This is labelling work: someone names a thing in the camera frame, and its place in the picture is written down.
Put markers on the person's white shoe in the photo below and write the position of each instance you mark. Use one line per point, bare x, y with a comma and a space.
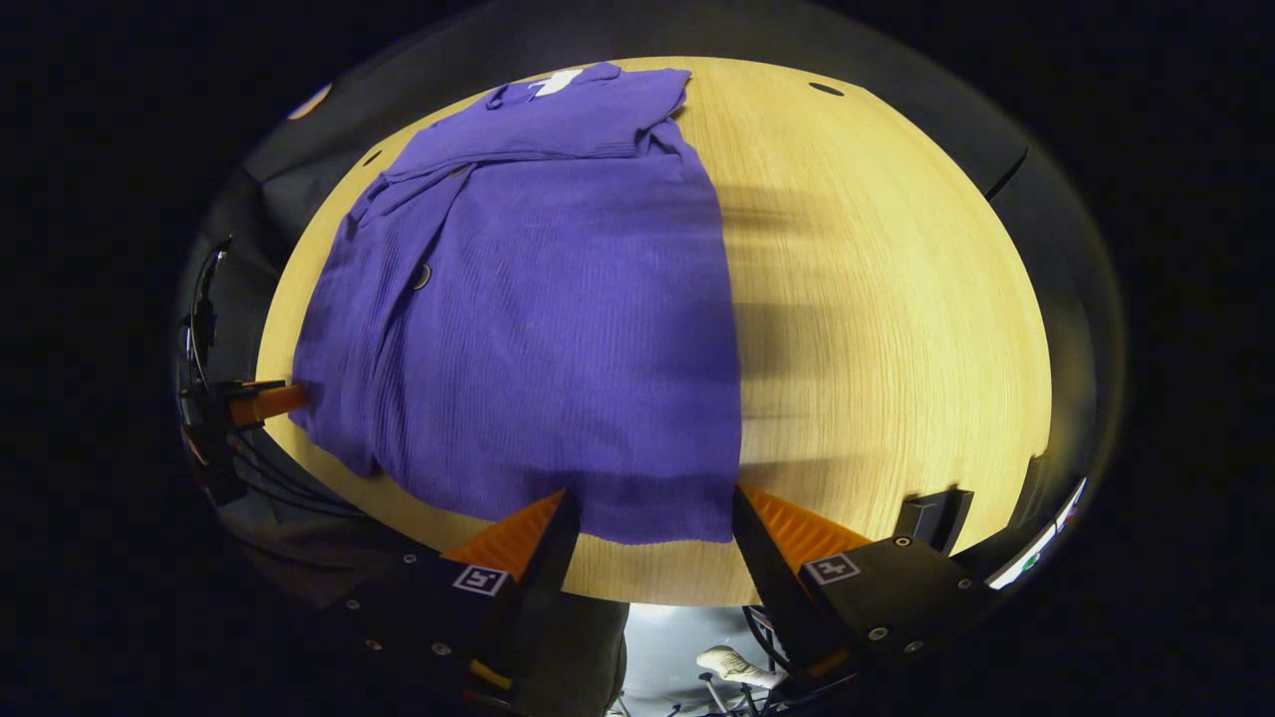
737, 665

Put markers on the metal chair base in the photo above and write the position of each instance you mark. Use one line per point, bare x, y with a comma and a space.
722, 697

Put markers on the purple shirt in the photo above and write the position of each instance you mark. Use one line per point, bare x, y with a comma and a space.
558, 329

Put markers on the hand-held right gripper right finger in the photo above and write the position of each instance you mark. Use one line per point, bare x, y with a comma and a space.
777, 597

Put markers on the black backdrop cloth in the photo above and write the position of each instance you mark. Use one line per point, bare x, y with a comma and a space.
299, 169

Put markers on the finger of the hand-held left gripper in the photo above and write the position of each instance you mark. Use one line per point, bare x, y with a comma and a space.
267, 404

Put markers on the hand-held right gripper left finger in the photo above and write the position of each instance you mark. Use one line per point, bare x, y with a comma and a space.
543, 597

